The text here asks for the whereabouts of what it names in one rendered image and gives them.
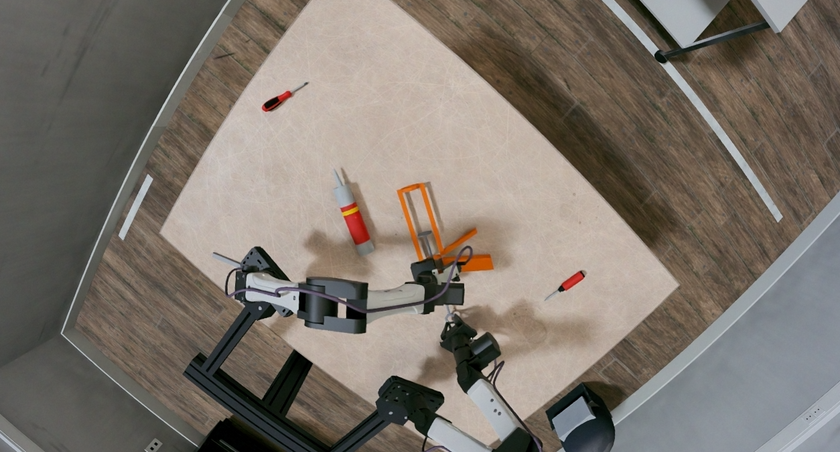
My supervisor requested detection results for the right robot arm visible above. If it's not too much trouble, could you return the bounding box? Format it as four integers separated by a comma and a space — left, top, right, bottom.
381, 332, 543, 452

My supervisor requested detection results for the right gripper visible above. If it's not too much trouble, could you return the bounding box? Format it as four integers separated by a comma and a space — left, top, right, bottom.
440, 314, 477, 354

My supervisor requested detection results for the red and white cylinder with yellow stripe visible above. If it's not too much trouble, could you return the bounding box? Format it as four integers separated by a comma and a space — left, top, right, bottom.
333, 169, 374, 256

